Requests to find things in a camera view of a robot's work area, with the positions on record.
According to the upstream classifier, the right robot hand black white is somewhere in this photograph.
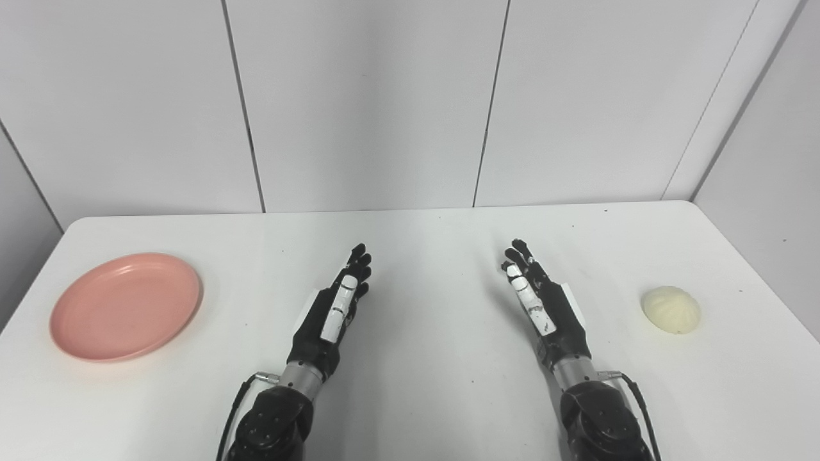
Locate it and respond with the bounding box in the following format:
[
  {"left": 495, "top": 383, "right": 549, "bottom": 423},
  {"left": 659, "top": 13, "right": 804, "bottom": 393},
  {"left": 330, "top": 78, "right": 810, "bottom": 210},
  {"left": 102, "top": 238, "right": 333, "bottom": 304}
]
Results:
[{"left": 501, "top": 239, "right": 593, "bottom": 372}]

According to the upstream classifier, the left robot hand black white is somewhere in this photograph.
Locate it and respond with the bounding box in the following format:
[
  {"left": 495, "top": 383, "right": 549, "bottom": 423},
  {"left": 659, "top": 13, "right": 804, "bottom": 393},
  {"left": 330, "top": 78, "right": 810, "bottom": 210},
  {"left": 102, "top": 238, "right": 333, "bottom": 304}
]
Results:
[{"left": 287, "top": 243, "right": 373, "bottom": 384}]

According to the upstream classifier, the cream steamed bun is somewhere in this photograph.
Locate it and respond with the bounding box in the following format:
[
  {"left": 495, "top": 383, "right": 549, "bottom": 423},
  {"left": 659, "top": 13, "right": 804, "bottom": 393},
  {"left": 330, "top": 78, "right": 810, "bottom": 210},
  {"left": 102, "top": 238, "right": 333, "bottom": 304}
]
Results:
[{"left": 641, "top": 286, "right": 701, "bottom": 335}]

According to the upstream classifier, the pink round plate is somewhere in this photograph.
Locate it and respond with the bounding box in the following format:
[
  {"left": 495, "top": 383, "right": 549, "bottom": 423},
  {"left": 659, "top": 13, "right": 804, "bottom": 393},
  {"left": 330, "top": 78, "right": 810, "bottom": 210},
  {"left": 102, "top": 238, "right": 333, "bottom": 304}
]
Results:
[{"left": 49, "top": 252, "right": 204, "bottom": 364}]

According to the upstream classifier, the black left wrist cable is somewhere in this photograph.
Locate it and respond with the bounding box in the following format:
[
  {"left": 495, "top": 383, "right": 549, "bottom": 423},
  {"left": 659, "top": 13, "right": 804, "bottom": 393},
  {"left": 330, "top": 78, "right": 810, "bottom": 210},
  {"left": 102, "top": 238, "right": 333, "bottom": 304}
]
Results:
[{"left": 216, "top": 372, "right": 281, "bottom": 461}]

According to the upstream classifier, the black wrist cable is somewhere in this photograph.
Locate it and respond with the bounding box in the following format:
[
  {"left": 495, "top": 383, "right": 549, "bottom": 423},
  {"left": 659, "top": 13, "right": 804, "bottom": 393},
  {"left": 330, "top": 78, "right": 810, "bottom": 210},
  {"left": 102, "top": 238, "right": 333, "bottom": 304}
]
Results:
[
  {"left": 216, "top": 372, "right": 281, "bottom": 461},
  {"left": 598, "top": 371, "right": 662, "bottom": 461}
]

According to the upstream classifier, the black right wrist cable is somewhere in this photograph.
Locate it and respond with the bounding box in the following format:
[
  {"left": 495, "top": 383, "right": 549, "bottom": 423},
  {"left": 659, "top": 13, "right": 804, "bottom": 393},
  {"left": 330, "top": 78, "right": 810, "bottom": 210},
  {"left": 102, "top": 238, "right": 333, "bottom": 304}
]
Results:
[{"left": 598, "top": 371, "right": 662, "bottom": 461}]

